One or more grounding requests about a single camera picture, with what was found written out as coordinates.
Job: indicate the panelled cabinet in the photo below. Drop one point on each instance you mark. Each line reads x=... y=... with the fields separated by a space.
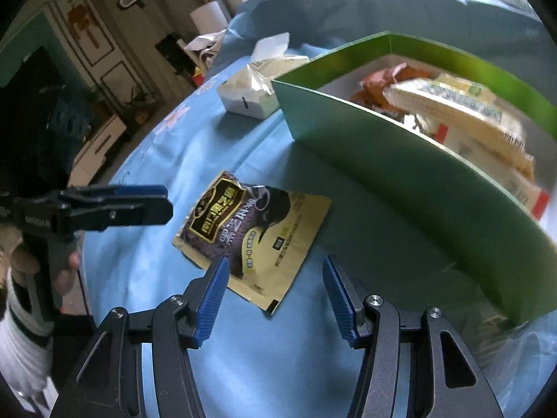
x=117 y=52

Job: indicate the white paper roll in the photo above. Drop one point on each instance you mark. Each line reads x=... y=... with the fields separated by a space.
x=209 y=19

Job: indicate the white tissue pack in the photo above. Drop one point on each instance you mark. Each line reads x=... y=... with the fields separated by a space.
x=256 y=87

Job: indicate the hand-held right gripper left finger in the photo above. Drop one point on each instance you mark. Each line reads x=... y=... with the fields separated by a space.
x=211 y=305

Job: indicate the black board with drawings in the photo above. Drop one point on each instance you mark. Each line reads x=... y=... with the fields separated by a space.
x=65 y=130

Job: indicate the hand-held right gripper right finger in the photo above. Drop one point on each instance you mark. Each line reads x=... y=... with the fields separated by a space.
x=341 y=305

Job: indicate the person's left hand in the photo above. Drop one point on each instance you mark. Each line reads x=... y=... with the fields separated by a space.
x=67 y=274

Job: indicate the white low cabinet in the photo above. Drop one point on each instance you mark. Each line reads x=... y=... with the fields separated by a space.
x=100 y=139

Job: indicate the beige snack packet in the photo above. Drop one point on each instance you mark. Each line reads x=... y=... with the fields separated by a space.
x=457 y=109

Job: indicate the white crumpled bag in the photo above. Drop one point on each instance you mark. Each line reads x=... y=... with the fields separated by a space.
x=202 y=43

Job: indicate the leafy houseplant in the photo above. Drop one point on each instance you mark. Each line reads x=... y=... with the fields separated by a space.
x=139 y=106

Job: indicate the yellow red-label snack packet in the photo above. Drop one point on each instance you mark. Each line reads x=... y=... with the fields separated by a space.
x=500 y=174

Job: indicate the red hanging decoration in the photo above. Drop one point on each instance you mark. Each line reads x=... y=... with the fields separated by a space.
x=80 y=21

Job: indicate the green cardboard box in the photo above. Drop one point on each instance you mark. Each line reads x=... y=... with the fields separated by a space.
x=391 y=183

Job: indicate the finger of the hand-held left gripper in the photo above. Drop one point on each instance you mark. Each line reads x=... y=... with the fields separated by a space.
x=130 y=213
x=130 y=191

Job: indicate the black box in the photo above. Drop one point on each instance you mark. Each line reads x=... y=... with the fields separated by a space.
x=174 y=52

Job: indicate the black and yellow snack packet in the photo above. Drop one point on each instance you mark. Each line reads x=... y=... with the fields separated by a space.
x=243 y=230

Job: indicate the orange snack packet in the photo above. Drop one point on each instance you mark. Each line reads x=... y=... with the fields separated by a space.
x=374 y=82

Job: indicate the person's left forearm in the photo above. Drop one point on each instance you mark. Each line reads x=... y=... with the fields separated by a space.
x=21 y=348

